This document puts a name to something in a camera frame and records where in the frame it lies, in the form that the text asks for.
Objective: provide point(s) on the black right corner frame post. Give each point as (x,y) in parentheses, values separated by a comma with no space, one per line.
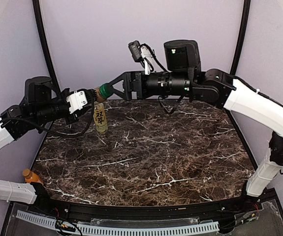
(241,36)

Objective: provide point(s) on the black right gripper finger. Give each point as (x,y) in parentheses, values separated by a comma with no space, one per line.
(122,79)
(123,94)

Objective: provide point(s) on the black corner frame post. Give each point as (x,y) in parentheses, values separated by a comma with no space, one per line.
(241,36)
(44,43)

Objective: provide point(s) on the grey slotted cable duct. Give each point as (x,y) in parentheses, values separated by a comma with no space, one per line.
(107,227)

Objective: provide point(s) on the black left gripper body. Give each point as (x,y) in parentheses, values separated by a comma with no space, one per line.
(89,96)

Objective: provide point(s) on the green tea plastic bottle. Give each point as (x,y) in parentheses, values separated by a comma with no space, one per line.
(100,118)

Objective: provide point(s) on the Starbucks coffee glass bottle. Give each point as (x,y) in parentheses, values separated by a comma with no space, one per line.
(99,97)

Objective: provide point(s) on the black front frame rail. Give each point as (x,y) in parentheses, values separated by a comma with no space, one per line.
(217,211)

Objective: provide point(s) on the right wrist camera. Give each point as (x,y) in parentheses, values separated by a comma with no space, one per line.
(141,55)

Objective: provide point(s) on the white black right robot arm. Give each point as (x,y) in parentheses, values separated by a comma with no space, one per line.
(183,77)

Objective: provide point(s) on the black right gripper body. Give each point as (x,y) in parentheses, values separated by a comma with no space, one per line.
(133,85)

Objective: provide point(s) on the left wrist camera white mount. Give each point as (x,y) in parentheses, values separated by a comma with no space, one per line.
(79,99)

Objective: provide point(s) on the black left corner frame post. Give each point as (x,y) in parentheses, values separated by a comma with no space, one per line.
(44,43)

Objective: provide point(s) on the green bottle cap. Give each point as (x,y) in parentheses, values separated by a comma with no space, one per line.
(106,90)

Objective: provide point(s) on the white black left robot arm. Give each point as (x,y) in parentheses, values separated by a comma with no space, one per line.
(42,103)

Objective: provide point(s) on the orange juice bottle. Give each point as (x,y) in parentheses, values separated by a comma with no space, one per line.
(31,177)

